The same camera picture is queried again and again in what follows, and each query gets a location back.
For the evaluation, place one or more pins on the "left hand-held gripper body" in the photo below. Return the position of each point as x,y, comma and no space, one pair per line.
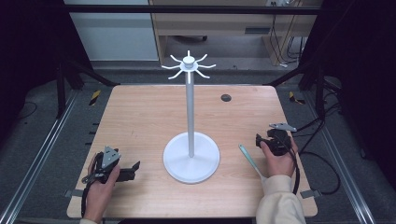
109,157

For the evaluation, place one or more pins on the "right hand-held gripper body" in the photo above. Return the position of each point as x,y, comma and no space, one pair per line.
280,141

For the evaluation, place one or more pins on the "white hook rack stand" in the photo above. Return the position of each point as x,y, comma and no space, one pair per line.
190,161

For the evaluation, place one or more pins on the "person's right hand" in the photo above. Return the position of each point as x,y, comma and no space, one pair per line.
281,165

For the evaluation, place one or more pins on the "person's left hand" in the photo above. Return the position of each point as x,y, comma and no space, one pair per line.
99,196

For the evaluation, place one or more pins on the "yellow black tape piece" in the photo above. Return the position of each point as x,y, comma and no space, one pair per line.
95,97
294,97

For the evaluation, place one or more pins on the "dark round table grommet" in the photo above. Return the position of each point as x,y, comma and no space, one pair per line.
226,98

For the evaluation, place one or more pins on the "black curtain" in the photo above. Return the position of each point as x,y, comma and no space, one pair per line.
364,77
31,46

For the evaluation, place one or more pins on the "white cabinet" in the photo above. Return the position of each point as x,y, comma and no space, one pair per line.
115,37

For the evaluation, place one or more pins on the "grey metal table bracket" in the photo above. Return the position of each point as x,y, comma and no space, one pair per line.
73,193
311,193

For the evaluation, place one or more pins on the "aluminium floor rail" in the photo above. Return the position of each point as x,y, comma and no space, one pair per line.
34,161
339,161

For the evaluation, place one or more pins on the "black metal frame stand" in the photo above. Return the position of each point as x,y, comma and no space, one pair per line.
60,90
319,90

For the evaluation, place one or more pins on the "black horizontal frame bar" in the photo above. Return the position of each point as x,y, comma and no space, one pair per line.
186,9

